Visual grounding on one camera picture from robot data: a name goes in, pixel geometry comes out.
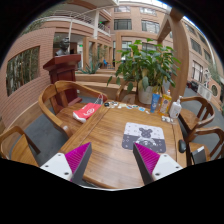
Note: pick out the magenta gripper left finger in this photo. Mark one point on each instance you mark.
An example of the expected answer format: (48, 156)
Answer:
(70, 166)

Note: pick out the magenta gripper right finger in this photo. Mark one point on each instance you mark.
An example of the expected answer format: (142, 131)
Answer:
(153, 166)

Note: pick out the grey bear mouse pad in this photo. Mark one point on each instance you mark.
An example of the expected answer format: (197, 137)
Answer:
(151, 137)

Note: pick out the black computer mouse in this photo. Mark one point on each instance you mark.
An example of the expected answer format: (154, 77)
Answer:
(181, 146)

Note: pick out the wooden chair right near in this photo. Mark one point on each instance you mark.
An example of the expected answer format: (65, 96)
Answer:
(208, 143)

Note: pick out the wooden chair near left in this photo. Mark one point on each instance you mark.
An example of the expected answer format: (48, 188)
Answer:
(15, 145)

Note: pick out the red and white bag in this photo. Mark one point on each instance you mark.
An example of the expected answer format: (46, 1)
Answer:
(85, 112)

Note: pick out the wooden chair right back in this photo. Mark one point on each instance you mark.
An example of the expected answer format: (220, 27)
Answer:
(191, 120)

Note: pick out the white pump sanitizer bottle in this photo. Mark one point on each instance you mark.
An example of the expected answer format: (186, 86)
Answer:
(175, 108)

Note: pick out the yellow spray bottle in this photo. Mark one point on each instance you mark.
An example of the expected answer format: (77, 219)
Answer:
(165, 103)

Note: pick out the blue tube bottle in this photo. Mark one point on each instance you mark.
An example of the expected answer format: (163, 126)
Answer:
(155, 99)

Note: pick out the white plant pot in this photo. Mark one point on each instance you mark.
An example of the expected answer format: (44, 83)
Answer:
(144, 95)

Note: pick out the wooden armchair back left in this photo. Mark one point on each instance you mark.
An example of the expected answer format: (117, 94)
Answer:
(64, 121)

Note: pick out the wooden chair behind table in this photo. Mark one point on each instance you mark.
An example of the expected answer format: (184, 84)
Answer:
(125, 96)

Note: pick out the green potted plant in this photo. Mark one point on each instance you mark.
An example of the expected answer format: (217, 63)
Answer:
(147, 67)

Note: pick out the dark bust statue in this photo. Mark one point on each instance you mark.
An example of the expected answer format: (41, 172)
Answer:
(64, 44)

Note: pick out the dark red wooden pedestal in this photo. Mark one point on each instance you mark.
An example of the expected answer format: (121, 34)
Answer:
(63, 68)

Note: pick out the wooden pergola post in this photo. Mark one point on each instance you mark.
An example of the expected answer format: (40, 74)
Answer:
(172, 24)

